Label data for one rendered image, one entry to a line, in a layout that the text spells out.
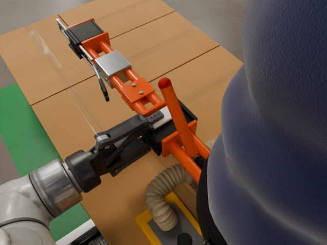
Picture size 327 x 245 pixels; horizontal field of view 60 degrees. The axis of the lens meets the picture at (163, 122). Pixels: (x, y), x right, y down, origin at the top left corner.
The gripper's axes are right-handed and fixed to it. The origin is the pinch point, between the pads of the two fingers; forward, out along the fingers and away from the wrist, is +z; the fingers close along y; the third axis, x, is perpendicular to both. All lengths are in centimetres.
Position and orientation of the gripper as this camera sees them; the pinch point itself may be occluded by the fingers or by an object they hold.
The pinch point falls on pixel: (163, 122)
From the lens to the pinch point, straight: 57.9
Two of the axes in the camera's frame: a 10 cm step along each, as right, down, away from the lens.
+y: 0.1, 5.8, 8.1
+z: 8.1, -4.9, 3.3
